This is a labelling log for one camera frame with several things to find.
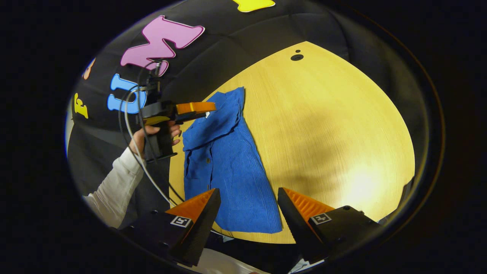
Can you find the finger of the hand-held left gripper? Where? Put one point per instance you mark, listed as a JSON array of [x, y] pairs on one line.
[[194, 108]]

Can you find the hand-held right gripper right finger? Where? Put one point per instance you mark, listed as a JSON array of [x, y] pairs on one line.
[[295, 232]]

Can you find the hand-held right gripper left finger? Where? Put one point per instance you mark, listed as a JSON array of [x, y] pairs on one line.
[[201, 228]]

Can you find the blue shirt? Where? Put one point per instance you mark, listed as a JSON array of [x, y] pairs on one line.
[[232, 171]]

